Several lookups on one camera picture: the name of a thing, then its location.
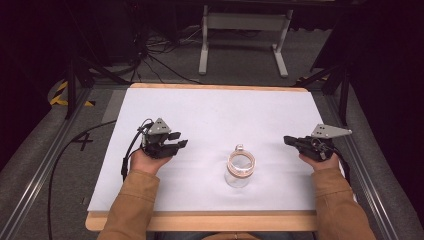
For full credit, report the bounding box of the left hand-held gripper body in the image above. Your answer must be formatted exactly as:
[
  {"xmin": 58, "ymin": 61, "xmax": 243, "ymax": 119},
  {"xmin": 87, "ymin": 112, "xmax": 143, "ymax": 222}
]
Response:
[{"xmin": 141, "ymin": 117, "xmax": 183, "ymax": 160}]

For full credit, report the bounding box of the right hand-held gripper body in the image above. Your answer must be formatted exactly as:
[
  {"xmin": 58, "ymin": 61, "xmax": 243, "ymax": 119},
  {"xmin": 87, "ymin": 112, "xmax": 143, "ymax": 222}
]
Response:
[{"xmin": 294, "ymin": 123, "xmax": 353, "ymax": 163}]

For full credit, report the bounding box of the person's right hand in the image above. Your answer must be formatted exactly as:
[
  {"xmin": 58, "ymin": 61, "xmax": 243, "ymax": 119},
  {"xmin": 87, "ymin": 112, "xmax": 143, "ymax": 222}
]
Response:
[{"xmin": 298, "ymin": 150, "xmax": 341, "ymax": 173}]

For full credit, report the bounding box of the person's left hand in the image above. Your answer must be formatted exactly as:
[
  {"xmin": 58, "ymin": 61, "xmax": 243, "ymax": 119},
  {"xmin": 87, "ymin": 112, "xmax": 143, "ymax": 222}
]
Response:
[{"xmin": 129, "ymin": 147, "xmax": 173, "ymax": 176}]

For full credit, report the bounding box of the white table cover sheet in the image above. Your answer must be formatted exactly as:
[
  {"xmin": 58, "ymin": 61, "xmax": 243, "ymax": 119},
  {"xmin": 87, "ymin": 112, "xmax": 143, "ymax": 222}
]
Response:
[{"xmin": 86, "ymin": 87, "xmax": 358, "ymax": 213}]

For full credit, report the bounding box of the clear glass jar with lid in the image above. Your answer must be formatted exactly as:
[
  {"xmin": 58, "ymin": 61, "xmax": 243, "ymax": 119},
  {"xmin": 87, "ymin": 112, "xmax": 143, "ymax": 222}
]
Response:
[{"xmin": 223, "ymin": 143, "xmax": 257, "ymax": 190}]

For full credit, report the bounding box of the black tripod stand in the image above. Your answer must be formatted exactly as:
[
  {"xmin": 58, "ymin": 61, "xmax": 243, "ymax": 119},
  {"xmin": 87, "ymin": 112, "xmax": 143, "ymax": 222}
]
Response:
[
  {"xmin": 292, "ymin": 61, "xmax": 352, "ymax": 127},
  {"xmin": 63, "ymin": 55, "xmax": 131, "ymax": 121}
]

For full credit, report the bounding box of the yellow black hazard tape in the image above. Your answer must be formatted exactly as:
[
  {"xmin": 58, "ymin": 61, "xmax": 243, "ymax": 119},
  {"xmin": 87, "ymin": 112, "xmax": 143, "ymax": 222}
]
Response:
[{"xmin": 49, "ymin": 80, "xmax": 97, "ymax": 108}]

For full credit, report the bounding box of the white metal stand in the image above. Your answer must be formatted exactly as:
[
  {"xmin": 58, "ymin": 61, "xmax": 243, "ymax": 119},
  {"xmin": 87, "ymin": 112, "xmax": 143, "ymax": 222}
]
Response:
[{"xmin": 198, "ymin": 4, "xmax": 295, "ymax": 79}]

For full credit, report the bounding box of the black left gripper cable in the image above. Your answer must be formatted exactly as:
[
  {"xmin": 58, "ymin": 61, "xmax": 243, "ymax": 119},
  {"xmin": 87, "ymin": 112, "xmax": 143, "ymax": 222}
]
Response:
[{"xmin": 47, "ymin": 118, "xmax": 155, "ymax": 240}]

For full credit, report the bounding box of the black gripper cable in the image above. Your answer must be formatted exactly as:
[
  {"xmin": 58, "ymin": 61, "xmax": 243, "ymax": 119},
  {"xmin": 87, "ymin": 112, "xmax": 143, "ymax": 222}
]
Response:
[
  {"xmin": 332, "ymin": 147, "xmax": 352, "ymax": 186},
  {"xmin": 47, "ymin": 118, "xmax": 155, "ymax": 240}
]

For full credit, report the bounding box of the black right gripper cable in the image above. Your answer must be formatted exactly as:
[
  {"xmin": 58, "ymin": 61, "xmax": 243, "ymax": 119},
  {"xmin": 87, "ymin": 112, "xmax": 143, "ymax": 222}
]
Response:
[{"xmin": 332, "ymin": 147, "xmax": 352, "ymax": 186}]

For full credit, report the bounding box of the aluminium floor rail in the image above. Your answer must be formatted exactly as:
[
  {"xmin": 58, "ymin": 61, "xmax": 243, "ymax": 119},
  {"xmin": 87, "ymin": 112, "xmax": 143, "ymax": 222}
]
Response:
[
  {"xmin": 0, "ymin": 87, "xmax": 94, "ymax": 240},
  {"xmin": 323, "ymin": 93, "xmax": 403, "ymax": 240}
]

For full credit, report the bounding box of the bundle of black floor cables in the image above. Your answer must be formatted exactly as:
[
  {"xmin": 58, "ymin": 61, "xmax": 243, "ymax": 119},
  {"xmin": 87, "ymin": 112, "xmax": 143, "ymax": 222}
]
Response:
[{"xmin": 131, "ymin": 24, "xmax": 205, "ymax": 85}]

